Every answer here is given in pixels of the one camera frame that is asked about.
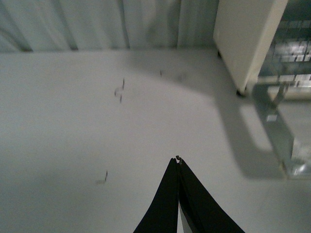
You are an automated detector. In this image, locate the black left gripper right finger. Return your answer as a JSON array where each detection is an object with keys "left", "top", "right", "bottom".
[{"left": 176, "top": 156, "right": 244, "bottom": 233}]

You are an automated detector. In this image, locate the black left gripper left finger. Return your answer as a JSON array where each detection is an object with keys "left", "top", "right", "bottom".
[{"left": 134, "top": 158, "right": 179, "bottom": 233}]

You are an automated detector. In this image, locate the cream Toshiba toaster oven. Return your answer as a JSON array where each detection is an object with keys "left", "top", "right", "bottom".
[{"left": 213, "top": 0, "right": 311, "bottom": 95}]

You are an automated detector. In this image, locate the pale green curtain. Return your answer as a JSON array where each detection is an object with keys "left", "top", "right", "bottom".
[{"left": 0, "top": 0, "right": 219, "bottom": 53}]

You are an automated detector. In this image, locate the wire oven rack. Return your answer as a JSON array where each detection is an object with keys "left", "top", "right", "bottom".
[{"left": 272, "top": 20, "right": 311, "bottom": 87}]

